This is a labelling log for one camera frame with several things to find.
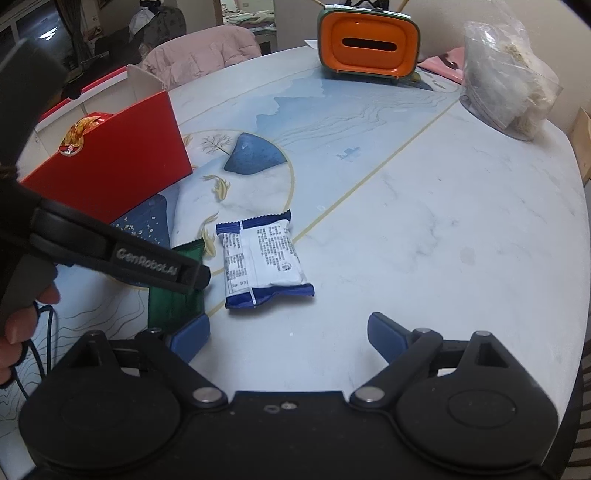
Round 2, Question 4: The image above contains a person's left hand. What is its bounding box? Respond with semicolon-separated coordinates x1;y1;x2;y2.
0;281;62;386

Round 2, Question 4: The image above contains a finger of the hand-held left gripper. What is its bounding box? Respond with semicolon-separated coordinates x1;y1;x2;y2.
181;259;212;294

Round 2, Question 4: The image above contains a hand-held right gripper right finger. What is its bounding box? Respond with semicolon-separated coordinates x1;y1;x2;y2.
349;312;515;409

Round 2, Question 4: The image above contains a pink puffer jacket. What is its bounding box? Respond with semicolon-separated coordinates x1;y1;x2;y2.
140;25;263;90

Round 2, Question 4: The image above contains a wooden shelf organizer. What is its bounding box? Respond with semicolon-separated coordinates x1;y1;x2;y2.
573;107;591;185

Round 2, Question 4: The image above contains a green orange tissue box organizer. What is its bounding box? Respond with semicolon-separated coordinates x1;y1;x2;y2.
317;4;422;85

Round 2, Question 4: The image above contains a pink folder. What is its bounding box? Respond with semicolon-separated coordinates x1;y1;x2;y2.
417;46;466;85

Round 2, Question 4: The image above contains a clear plastic bag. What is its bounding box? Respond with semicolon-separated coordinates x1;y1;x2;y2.
458;21;565;141

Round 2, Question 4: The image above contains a green snack packet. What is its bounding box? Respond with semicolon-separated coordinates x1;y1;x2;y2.
148;240;209;334

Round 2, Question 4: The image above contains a red cardboard box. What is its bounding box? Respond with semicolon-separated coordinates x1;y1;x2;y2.
18;65;195;227

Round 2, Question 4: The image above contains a blue white cookie packet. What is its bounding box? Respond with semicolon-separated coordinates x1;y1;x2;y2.
215;209;316;310

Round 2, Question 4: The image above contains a wooden chair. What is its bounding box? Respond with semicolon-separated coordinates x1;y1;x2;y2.
566;323;591;467

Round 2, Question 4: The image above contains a rumpled bedding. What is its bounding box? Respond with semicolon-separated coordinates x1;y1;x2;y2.
223;8;278;32

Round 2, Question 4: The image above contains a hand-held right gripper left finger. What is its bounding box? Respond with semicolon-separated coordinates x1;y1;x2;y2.
65;314;230;409

